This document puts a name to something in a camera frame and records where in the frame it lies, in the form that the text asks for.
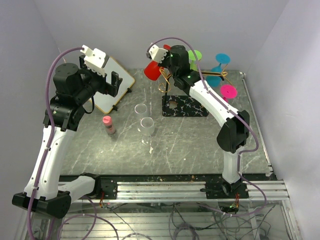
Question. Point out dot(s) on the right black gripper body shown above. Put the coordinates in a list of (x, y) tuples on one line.
[(165, 62)]

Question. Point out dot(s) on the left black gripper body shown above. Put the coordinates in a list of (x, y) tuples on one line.
[(99, 81)]

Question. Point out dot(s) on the red plastic wine glass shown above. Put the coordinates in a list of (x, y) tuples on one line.
[(152, 70)]

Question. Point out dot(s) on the green plastic wine glass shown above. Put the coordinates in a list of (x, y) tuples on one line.
[(192, 59)]

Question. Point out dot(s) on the gold wine glass rack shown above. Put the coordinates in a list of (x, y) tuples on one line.
[(178, 105)]

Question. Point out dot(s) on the blue plastic wine glass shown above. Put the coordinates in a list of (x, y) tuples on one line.
[(212, 80)]

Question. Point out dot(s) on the magenta plastic wine glass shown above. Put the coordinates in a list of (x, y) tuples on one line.
[(228, 92)]

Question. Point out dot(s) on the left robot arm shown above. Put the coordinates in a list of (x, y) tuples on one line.
[(74, 86)]

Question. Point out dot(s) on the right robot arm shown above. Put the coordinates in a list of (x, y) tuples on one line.
[(234, 124)]

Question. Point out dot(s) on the rear clear wine glass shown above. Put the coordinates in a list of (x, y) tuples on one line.
[(141, 111)]

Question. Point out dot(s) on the clear wine glass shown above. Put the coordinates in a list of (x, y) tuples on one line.
[(146, 127), (141, 111)]

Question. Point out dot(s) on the front clear wine glass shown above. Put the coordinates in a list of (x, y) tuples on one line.
[(146, 127)]

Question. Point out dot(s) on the pink capped small bottle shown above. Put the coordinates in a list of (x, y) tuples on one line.
[(109, 126)]

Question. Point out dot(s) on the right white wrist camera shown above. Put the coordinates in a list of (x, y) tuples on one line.
[(156, 53)]

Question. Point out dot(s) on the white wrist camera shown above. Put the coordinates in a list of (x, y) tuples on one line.
[(156, 53), (95, 60)]

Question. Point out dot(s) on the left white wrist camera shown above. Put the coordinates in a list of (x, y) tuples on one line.
[(95, 60)]

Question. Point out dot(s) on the aluminium mounting rail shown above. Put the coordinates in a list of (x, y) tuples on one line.
[(156, 192)]

